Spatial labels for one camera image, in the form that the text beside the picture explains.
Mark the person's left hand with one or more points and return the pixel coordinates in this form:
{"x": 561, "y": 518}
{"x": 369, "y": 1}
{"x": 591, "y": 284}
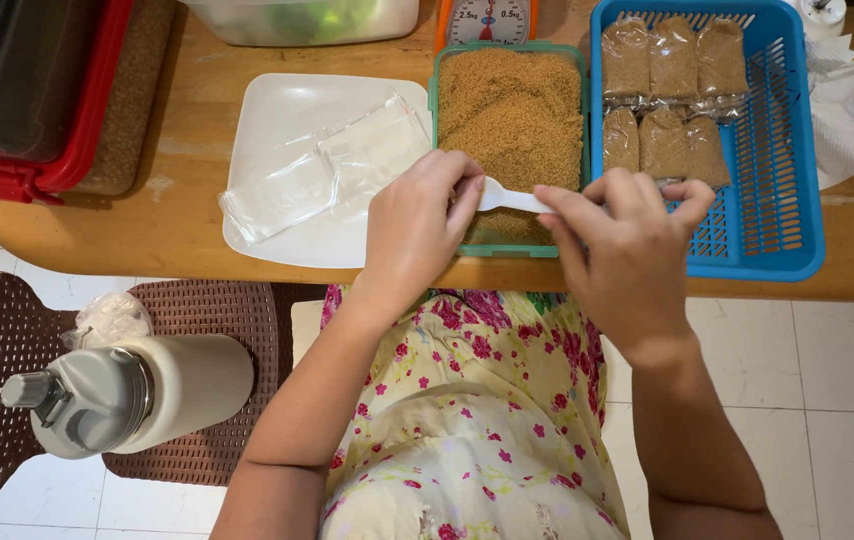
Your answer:
{"x": 404, "y": 225}

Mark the person's right hand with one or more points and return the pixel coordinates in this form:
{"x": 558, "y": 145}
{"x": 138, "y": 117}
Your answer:
{"x": 629, "y": 262}

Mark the person's left fingers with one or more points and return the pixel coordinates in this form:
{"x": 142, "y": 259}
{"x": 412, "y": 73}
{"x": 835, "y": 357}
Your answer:
{"x": 461, "y": 191}

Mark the white plastic spoon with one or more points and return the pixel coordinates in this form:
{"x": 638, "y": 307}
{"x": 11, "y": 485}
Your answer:
{"x": 511, "y": 199}

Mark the green rimmed plastic container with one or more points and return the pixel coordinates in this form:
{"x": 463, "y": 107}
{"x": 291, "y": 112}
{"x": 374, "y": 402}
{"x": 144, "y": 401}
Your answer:
{"x": 433, "y": 112}

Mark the brown sugar granules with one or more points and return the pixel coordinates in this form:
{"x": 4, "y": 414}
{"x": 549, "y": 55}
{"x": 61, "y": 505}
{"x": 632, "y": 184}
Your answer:
{"x": 509, "y": 112}

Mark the stack of clear plastic bags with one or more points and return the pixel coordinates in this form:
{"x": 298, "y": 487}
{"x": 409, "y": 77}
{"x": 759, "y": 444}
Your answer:
{"x": 307, "y": 180}

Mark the orange kitchen scale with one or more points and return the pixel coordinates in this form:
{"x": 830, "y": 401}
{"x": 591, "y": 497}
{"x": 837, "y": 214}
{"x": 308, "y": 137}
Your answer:
{"x": 487, "y": 21}

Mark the white square tray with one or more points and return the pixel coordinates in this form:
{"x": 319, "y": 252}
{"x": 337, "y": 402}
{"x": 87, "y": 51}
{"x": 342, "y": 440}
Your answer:
{"x": 277, "y": 112}

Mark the pile of filled brown packets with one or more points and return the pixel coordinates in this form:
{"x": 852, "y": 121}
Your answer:
{"x": 667, "y": 90}

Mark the clear tub with green contents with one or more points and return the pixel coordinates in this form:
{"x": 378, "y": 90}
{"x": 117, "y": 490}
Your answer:
{"x": 299, "y": 19}

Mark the floral dress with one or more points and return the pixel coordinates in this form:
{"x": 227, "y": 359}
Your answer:
{"x": 472, "y": 427}

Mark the blue plastic basket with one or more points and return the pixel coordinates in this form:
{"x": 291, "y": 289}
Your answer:
{"x": 779, "y": 187}

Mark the brown cork board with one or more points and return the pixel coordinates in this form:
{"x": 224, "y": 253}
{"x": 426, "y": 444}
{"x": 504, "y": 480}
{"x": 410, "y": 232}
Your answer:
{"x": 127, "y": 112}

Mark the cream thermos bottle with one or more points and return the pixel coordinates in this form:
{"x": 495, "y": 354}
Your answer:
{"x": 172, "y": 390}

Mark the crumpled white plastic bag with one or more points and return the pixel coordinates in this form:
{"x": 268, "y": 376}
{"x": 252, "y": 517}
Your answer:
{"x": 108, "y": 319}

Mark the white tissue paper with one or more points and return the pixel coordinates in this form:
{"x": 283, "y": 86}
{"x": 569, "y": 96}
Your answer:
{"x": 836, "y": 127}

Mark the white bottle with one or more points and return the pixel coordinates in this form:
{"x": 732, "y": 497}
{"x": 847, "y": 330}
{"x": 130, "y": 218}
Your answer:
{"x": 821, "y": 15}

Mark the red rimmed storage box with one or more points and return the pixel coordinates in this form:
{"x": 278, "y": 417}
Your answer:
{"x": 22, "y": 90}

